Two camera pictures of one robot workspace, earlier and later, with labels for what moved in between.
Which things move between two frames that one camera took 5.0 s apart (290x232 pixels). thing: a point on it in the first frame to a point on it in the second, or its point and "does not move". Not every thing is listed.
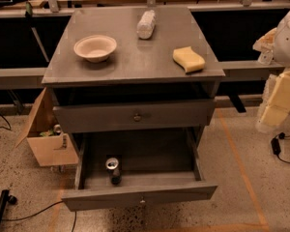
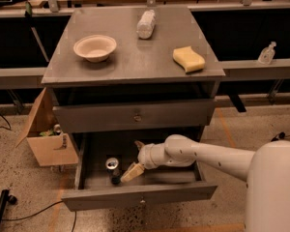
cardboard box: x=51 y=149 does not move
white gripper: x=288 y=43 to x=146 y=157
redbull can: x=113 y=171 does not move
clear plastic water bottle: x=146 y=25 does not move
